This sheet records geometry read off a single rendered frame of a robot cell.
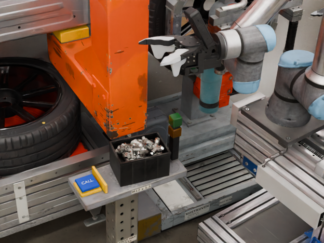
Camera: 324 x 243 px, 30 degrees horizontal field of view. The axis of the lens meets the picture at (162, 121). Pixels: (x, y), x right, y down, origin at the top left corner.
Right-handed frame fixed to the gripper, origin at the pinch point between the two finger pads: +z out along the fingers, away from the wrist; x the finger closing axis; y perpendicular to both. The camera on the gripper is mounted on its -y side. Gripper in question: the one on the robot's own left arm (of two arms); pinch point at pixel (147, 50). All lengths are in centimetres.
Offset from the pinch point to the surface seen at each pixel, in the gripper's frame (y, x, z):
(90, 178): 70, 51, 6
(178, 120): 52, 50, -29
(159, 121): 73, 86, -36
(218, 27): 22, 58, -49
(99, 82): 41, 70, -6
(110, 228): 99, 55, -2
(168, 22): 26, 82, -39
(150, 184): 74, 44, -16
